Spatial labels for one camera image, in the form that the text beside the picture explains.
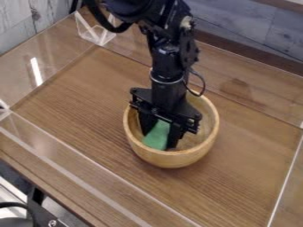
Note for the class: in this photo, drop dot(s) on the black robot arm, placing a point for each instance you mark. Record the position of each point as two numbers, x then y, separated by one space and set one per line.
165 22

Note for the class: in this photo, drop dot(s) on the clear acrylic enclosure wall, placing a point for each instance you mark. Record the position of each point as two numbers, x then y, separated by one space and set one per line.
61 137

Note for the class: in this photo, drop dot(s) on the green rectangular stick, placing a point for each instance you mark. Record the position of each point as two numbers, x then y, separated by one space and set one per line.
156 137

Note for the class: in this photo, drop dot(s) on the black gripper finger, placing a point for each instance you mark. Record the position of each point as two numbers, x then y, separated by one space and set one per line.
177 130
147 121

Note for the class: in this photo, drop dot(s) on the black table leg bracket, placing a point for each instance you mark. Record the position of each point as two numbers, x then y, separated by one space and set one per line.
44 218

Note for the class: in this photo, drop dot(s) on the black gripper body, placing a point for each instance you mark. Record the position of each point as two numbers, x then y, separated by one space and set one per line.
164 99

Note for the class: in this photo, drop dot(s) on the wooden bowl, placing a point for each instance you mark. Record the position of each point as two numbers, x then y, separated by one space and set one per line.
193 146

